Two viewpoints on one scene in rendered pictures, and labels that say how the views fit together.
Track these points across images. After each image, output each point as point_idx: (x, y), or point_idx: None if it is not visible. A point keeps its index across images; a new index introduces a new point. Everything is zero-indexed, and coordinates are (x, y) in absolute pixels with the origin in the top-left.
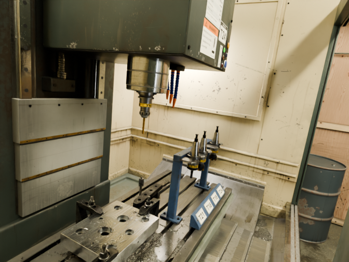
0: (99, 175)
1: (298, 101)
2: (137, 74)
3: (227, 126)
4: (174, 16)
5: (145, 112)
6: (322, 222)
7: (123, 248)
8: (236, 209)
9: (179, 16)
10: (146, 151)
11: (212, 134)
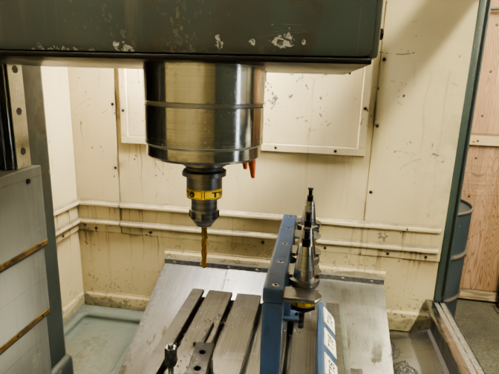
0: (50, 359)
1: (433, 110)
2: (196, 116)
3: (300, 174)
4: None
5: (211, 213)
6: (447, 305)
7: None
8: (348, 339)
9: None
10: (124, 250)
11: (269, 194)
